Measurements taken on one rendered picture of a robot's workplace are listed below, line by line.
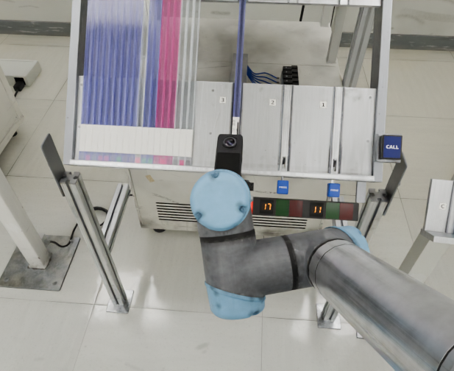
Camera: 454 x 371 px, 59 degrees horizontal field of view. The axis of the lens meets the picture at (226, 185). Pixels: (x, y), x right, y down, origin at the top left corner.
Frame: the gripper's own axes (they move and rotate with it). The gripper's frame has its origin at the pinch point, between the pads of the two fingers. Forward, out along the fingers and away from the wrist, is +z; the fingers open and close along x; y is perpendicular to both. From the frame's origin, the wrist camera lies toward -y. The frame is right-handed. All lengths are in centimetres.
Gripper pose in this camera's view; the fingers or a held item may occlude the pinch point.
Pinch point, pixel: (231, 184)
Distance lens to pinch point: 84.2
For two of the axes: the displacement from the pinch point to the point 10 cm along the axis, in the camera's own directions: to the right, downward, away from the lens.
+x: 10.0, 0.6, -0.5
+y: -0.6, 10.0, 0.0
